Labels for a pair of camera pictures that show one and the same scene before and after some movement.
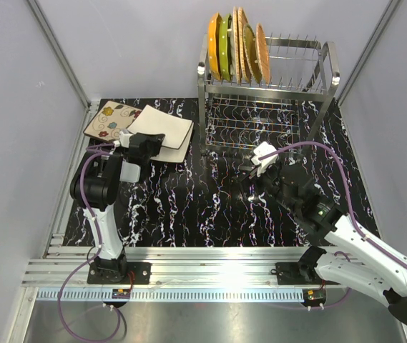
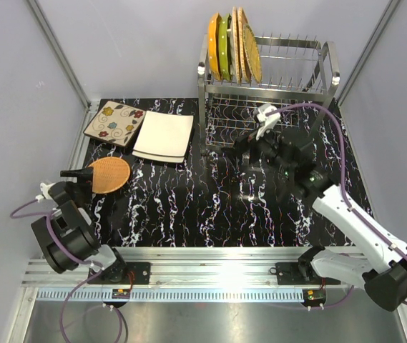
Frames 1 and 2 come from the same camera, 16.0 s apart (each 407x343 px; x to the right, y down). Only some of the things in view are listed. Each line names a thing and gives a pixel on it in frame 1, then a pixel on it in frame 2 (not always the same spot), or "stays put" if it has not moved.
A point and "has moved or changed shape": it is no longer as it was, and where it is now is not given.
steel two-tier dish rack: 234,117 stays put
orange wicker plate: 261,56 has moved or changed shape
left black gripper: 157,141 to 86,186
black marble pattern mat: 204,202 stays put
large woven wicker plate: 240,20 stays put
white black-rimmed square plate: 151,120 has moved or changed shape
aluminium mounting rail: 178,274 stays put
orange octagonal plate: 214,46 stays put
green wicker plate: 249,43 stays put
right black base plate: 292,274 stays put
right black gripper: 250,178 to 246,143
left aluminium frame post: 81,137 stays put
